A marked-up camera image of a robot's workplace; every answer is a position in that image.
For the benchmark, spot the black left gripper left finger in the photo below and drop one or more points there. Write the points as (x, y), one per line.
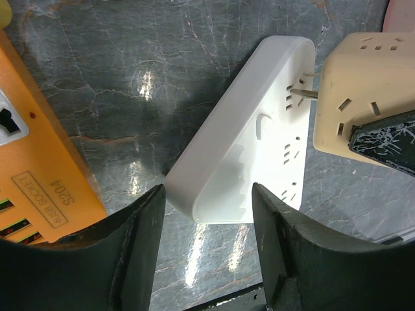
(109, 265)

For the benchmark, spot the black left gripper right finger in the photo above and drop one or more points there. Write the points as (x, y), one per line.
(306, 265)

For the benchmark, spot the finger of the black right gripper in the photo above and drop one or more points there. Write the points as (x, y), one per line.
(389, 141)

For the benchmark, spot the beige cube socket adapter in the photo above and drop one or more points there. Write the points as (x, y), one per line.
(369, 76)

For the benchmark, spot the orange power strip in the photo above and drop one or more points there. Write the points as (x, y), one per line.
(47, 191)

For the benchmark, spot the pink round power strip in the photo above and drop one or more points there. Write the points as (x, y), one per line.
(399, 16)

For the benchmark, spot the white triangular power strip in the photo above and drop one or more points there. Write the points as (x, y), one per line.
(256, 133)

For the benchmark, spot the yellow cube socket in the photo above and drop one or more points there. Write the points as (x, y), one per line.
(5, 14)

